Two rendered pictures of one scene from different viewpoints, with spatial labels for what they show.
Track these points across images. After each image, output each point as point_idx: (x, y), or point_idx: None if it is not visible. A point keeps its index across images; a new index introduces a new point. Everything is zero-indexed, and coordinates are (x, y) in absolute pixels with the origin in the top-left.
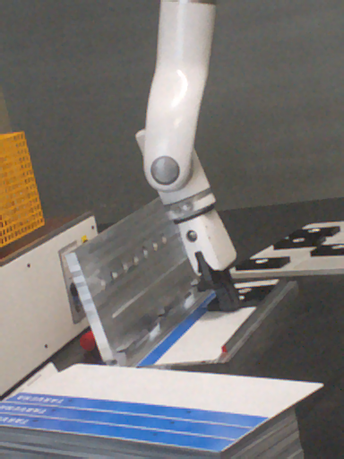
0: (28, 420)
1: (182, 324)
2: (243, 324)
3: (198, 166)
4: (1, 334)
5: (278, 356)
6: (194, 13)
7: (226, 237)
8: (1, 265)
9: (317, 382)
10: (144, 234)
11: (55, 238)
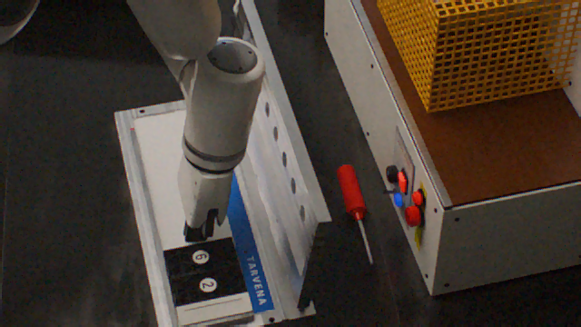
0: None
1: (241, 204)
2: (143, 182)
3: (187, 107)
4: (346, 46)
5: (91, 165)
6: None
7: (190, 198)
8: (357, 16)
9: (25, 118)
10: (291, 159)
11: (399, 115)
